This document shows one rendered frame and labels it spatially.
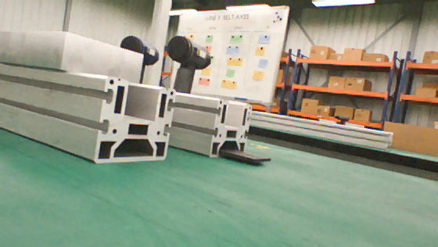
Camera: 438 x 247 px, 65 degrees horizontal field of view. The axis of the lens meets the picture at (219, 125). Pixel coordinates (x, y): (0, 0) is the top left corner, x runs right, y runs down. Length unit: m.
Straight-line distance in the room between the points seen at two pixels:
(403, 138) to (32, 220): 2.14
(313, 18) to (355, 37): 1.63
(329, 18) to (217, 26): 8.30
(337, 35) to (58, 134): 11.52
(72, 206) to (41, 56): 0.24
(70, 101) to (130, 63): 0.10
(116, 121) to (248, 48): 3.41
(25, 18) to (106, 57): 12.57
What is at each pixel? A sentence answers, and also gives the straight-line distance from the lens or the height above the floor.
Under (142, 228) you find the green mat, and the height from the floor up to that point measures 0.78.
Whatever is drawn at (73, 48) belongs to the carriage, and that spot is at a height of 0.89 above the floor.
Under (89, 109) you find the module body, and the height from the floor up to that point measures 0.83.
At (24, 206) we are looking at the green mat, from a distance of 0.23.
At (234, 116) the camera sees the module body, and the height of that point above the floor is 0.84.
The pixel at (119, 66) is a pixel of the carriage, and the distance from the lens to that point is 0.44.
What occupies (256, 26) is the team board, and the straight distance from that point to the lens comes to 3.75.
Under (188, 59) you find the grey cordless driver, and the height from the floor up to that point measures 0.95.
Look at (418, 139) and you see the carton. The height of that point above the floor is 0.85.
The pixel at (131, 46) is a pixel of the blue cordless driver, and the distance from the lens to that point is 0.92.
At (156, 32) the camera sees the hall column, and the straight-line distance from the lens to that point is 9.38.
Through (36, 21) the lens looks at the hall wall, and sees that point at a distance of 13.15.
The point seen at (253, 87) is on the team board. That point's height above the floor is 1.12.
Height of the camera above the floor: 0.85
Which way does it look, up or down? 3 degrees down
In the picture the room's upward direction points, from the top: 9 degrees clockwise
